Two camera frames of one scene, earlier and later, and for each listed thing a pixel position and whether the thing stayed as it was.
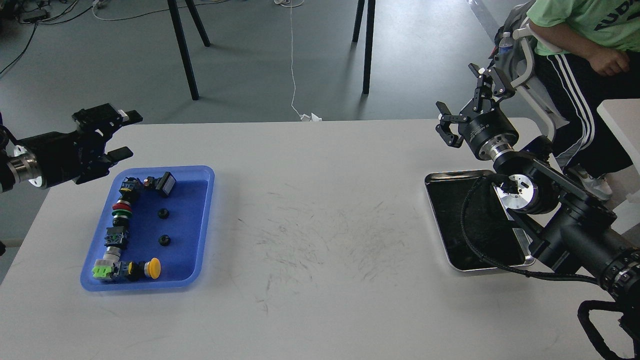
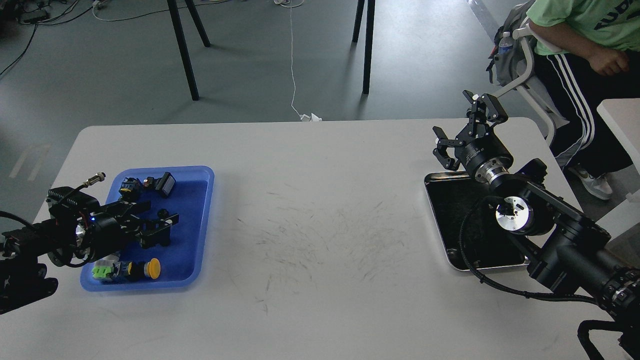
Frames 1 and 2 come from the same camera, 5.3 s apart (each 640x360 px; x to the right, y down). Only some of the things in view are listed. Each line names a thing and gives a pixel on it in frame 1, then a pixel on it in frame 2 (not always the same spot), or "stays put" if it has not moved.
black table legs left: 181,45 stays put
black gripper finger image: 104,120 → 126,208
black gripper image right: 488,132 → 478,148
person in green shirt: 598,61 stays put
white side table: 622,117 stays put
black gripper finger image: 101,167 → 155,232
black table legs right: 369,32 stays put
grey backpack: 517,64 stays put
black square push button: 166,183 stays put
